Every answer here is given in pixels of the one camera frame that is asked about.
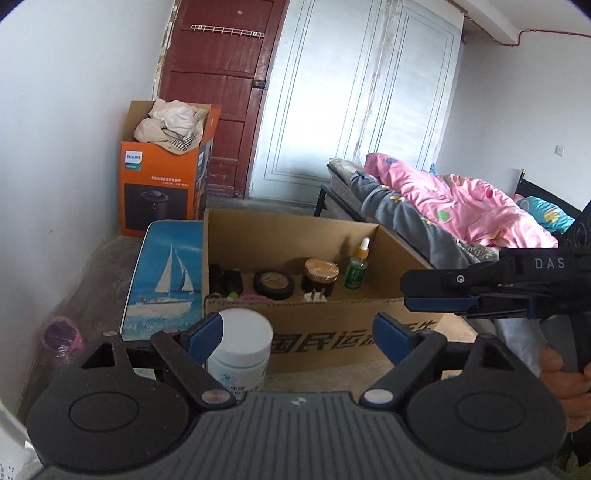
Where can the black bed headboard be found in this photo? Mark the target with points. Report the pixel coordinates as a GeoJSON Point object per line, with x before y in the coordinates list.
{"type": "Point", "coordinates": [540, 189]}

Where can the purple bagged jar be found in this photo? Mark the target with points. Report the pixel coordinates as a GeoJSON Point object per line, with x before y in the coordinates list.
{"type": "Point", "coordinates": [62, 339]}

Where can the black bed frame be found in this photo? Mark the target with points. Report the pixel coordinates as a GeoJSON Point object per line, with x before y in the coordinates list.
{"type": "Point", "coordinates": [325, 198]}

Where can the red wooden door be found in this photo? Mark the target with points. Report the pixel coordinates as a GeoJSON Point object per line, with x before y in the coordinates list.
{"type": "Point", "coordinates": [212, 92]}

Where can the black tape roll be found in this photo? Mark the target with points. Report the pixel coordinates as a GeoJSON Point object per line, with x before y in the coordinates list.
{"type": "Point", "coordinates": [274, 284]}

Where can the cream crumpled cloth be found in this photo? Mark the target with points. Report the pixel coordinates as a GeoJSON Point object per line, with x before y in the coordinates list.
{"type": "Point", "coordinates": [171, 124]}

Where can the orange printed carton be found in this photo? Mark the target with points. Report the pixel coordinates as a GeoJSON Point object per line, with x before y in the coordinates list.
{"type": "Point", "coordinates": [157, 194]}

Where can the white charger plug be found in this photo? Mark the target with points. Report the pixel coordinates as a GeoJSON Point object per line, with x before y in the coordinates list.
{"type": "Point", "coordinates": [315, 297]}

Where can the red wall pipe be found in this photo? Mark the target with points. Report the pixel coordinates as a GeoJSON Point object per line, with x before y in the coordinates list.
{"type": "Point", "coordinates": [521, 37]}

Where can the white wall switch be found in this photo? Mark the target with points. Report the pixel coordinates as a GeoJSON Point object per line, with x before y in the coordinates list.
{"type": "Point", "coordinates": [560, 151]}

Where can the person's right hand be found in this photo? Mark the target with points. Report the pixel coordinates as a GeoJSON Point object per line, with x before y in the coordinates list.
{"type": "Point", "coordinates": [563, 397]}

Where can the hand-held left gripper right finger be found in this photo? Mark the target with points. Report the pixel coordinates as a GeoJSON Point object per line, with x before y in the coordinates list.
{"type": "Point", "coordinates": [392, 339]}

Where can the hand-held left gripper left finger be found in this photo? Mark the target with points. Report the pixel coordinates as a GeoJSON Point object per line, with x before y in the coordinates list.
{"type": "Point", "coordinates": [205, 337]}

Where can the pink quilt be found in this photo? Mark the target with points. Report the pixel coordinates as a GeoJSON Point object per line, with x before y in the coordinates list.
{"type": "Point", "coordinates": [443, 203]}

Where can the black green tube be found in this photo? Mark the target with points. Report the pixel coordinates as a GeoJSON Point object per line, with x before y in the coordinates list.
{"type": "Point", "coordinates": [233, 281]}

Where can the white foam box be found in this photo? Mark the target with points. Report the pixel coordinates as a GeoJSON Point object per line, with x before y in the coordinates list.
{"type": "Point", "coordinates": [14, 443]}

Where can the green dropper bottle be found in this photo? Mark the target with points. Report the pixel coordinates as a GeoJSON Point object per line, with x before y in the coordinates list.
{"type": "Point", "coordinates": [355, 272]}

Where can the gold lid cream jar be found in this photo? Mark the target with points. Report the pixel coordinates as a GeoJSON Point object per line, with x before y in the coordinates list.
{"type": "Point", "coordinates": [319, 274]}

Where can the grey blanket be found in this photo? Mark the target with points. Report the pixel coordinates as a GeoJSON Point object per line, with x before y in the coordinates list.
{"type": "Point", "coordinates": [415, 226]}

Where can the white pill bottle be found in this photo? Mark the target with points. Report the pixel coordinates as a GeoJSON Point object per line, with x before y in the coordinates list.
{"type": "Point", "coordinates": [244, 341]}

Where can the white double door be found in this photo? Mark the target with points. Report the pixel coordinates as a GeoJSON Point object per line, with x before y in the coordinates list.
{"type": "Point", "coordinates": [346, 101]}

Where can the blue patterned pillow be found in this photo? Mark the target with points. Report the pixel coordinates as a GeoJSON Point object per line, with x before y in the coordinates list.
{"type": "Point", "coordinates": [547, 214]}

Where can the beach print table mat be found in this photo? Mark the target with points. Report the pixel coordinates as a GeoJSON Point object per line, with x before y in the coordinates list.
{"type": "Point", "coordinates": [166, 277]}

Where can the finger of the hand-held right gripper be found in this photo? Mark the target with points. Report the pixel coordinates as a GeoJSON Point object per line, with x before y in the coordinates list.
{"type": "Point", "coordinates": [438, 305]}

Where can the brown cardboard box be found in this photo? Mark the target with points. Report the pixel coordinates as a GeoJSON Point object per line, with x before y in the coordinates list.
{"type": "Point", "coordinates": [300, 240]}

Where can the black key fob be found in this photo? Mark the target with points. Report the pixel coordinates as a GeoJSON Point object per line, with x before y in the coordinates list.
{"type": "Point", "coordinates": [216, 279]}

